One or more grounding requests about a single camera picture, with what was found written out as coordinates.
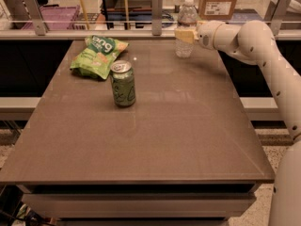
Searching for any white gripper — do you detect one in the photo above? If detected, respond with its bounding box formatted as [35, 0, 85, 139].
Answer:
[174, 21, 225, 51]

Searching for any clear plastic water bottle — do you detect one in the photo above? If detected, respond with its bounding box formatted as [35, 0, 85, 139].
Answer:
[175, 0, 198, 58]

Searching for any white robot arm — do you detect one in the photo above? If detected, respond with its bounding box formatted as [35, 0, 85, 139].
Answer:
[174, 21, 301, 226]

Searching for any cardboard box with label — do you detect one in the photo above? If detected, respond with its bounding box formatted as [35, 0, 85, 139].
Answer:
[198, 0, 237, 20]

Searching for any black metal cart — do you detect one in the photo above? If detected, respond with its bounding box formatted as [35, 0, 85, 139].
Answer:
[100, 0, 152, 28]

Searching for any green soda can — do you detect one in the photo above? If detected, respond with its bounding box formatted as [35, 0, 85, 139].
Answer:
[110, 60, 135, 107]

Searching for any green snack chip bag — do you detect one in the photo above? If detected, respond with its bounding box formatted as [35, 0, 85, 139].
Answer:
[70, 35, 129, 80]

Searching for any brown table with drawers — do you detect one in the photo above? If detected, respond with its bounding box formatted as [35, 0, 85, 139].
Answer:
[0, 40, 275, 219]

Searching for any purple plastic crate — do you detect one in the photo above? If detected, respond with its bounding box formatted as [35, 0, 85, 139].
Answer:
[22, 5, 81, 31]

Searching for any grey metal railing post middle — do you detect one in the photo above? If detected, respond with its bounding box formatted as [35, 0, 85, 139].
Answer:
[151, 0, 163, 36]

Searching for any grey metal railing post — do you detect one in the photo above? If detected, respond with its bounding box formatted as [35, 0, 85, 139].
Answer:
[24, 0, 48, 36]
[151, 0, 163, 36]
[264, 0, 301, 35]

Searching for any grey metal railing post right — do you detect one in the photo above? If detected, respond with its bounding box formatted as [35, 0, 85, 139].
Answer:
[264, 0, 301, 35]

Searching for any yellow broom handle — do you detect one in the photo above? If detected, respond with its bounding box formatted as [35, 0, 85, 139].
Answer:
[79, 0, 90, 30]

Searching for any grey metal railing post left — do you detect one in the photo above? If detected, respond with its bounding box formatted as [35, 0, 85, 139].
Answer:
[24, 0, 48, 36]

